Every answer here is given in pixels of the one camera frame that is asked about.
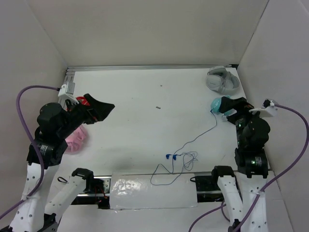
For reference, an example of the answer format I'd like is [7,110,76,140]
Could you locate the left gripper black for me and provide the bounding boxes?
[58,93,115,138]

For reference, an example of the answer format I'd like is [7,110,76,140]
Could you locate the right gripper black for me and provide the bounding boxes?
[219,95,267,145]

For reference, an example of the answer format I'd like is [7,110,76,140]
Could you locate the teal cat-ear headphones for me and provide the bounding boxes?
[211,97,236,120]

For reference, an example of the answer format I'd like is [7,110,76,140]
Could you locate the blue earphone cable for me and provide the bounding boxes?
[150,110,218,186]

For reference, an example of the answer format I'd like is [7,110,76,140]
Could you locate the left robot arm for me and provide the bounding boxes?
[1,94,115,232]

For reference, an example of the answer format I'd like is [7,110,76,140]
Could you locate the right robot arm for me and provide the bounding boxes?
[211,96,270,232]

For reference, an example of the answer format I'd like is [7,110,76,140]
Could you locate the red headphones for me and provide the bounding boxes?
[76,96,90,106]

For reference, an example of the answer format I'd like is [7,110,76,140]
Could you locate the white grey headphones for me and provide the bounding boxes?
[206,66,240,95]

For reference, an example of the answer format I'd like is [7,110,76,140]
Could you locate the pink headphones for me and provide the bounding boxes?
[65,125,88,153]

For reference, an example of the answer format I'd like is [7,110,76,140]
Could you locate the white taped sheet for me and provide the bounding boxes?
[110,174,198,209]

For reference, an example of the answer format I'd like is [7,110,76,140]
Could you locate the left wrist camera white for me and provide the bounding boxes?
[58,81,79,104]

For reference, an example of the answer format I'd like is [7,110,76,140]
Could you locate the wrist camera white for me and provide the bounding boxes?
[58,81,79,104]
[249,99,278,117]

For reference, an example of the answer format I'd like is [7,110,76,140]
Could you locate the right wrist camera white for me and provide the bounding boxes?
[249,99,278,117]

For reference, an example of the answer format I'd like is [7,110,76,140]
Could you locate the aluminium rail frame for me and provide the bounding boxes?
[72,67,221,114]

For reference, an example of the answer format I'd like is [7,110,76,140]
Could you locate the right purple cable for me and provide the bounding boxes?
[187,103,309,232]

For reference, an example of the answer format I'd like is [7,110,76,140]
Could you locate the purple cable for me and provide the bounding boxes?
[187,103,309,232]
[0,85,61,219]

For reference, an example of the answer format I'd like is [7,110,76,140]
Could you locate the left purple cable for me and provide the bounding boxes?
[0,85,61,219]

